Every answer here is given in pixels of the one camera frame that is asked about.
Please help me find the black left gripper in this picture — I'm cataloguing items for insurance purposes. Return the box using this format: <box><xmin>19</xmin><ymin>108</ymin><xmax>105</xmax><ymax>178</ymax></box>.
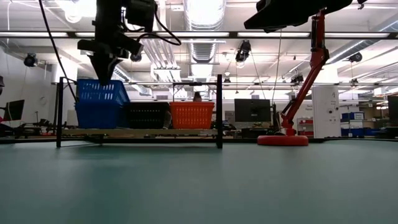
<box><xmin>76</xmin><ymin>30</ymin><xmax>144</xmax><ymax>85</ymax></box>

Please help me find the blue slotted plastic basket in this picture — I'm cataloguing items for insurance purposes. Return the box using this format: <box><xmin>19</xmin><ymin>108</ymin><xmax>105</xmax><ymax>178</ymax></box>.
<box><xmin>76</xmin><ymin>78</ymin><xmax>131</xmax><ymax>106</ymax></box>
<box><xmin>74</xmin><ymin>101</ymin><xmax>126</xmax><ymax>129</ymax></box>

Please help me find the white plastic container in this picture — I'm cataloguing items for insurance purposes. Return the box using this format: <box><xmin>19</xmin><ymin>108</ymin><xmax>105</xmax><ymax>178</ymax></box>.
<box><xmin>66</xmin><ymin>108</ymin><xmax>78</xmax><ymax>127</ymax></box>

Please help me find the tilted black monitor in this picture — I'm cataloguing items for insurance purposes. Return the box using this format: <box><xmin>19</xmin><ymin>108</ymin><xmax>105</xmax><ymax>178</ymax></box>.
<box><xmin>2</xmin><ymin>99</ymin><xmax>25</xmax><ymax>123</ymax></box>

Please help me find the black computer monitor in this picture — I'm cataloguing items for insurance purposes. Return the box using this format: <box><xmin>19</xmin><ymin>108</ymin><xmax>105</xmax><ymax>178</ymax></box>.
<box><xmin>234</xmin><ymin>98</ymin><xmax>272</xmax><ymax>123</ymax></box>

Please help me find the red articulated desk stand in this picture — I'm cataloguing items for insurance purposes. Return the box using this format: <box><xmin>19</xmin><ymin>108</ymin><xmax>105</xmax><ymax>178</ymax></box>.
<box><xmin>256</xmin><ymin>8</ymin><xmax>331</xmax><ymax>147</ymax></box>

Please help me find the rack with red boxes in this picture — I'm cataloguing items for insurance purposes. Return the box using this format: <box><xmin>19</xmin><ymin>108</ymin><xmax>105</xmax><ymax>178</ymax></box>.
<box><xmin>297</xmin><ymin>117</ymin><xmax>314</xmax><ymax>138</ymax></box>

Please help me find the white pillar cabinet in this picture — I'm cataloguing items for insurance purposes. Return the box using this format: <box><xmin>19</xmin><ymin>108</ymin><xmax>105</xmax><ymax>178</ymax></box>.
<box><xmin>312</xmin><ymin>85</ymin><xmax>341</xmax><ymax>139</ymax></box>

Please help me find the blue labelled storage bin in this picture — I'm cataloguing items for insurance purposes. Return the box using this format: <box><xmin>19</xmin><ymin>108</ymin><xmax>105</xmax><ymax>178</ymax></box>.
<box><xmin>341</xmin><ymin>111</ymin><xmax>366</xmax><ymax>121</ymax></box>

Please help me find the dark monitor at room edge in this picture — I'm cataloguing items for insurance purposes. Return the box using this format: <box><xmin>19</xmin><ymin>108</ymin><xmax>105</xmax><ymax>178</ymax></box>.
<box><xmin>387</xmin><ymin>95</ymin><xmax>398</xmax><ymax>119</ymax></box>

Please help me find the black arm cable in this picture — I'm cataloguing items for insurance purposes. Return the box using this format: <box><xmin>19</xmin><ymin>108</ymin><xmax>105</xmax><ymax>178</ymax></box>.
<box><xmin>37</xmin><ymin>0</ymin><xmax>78</xmax><ymax>103</ymax></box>

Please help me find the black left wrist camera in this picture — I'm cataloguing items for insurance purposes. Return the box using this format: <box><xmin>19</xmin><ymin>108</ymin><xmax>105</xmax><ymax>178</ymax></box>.
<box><xmin>126</xmin><ymin>0</ymin><xmax>158</xmax><ymax>32</ymax></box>

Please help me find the black frame wooden shelf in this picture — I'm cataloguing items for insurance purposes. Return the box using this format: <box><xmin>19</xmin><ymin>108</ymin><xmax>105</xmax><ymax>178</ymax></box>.
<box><xmin>55</xmin><ymin>73</ymin><xmax>224</xmax><ymax>149</ymax></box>

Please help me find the black looped camera cable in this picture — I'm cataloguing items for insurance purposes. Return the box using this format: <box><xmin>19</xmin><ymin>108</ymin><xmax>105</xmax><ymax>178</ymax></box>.
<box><xmin>123</xmin><ymin>6</ymin><xmax>183</xmax><ymax>47</ymax></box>

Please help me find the silver ventilation duct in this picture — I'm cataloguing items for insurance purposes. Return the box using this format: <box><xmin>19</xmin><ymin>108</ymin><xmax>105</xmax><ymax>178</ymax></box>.
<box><xmin>182</xmin><ymin>0</ymin><xmax>227</xmax><ymax>98</ymax></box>

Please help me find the black overhead frame bar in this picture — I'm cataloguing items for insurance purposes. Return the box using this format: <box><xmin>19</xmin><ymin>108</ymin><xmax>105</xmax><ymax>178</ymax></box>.
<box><xmin>0</xmin><ymin>30</ymin><xmax>398</xmax><ymax>40</ymax></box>

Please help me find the thin hanging cable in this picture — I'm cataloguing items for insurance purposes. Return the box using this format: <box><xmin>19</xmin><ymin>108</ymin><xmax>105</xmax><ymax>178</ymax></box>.
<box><xmin>271</xmin><ymin>29</ymin><xmax>283</xmax><ymax>105</ymax></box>

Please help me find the distant horizontal metal rail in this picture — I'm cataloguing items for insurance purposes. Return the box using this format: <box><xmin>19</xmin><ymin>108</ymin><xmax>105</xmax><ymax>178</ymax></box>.
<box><xmin>51</xmin><ymin>81</ymin><xmax>398</xmax><ymax>87</ymax></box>

